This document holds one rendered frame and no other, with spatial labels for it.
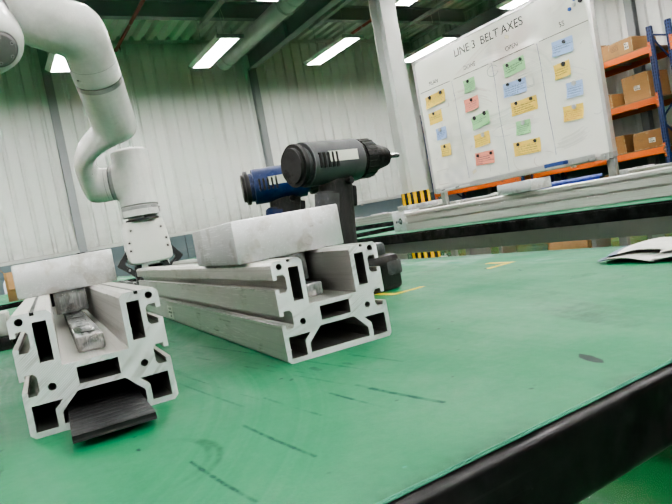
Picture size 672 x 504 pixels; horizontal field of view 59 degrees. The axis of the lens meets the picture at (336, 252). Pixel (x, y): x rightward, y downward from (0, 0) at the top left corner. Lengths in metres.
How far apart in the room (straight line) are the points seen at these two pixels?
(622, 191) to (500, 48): 2.15
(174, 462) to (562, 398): 0.20
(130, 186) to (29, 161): 11.10
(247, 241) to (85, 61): 0.75
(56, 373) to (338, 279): 0.24
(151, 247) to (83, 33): 0.48
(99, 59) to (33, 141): 11.39
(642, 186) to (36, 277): 1.71
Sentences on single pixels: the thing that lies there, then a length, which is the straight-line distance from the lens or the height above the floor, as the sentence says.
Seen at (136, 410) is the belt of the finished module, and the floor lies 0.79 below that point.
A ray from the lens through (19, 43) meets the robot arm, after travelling 1.14.
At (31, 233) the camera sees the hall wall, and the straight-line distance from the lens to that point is 12.33.
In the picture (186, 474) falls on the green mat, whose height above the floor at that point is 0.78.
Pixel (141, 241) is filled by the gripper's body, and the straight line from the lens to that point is 1.42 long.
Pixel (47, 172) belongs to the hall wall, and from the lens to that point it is 12.48.
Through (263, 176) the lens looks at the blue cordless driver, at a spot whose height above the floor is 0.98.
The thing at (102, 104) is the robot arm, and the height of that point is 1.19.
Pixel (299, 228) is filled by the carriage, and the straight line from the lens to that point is 0.57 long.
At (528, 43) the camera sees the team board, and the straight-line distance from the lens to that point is 3.93.
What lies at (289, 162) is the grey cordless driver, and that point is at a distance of 0.79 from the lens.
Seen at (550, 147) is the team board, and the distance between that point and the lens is 3.83.
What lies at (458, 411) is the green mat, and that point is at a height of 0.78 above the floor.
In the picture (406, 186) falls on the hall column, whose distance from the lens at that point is 9.42.
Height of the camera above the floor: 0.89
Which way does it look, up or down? 3 degrees down
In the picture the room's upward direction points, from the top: 10 degrees counter-clockwise
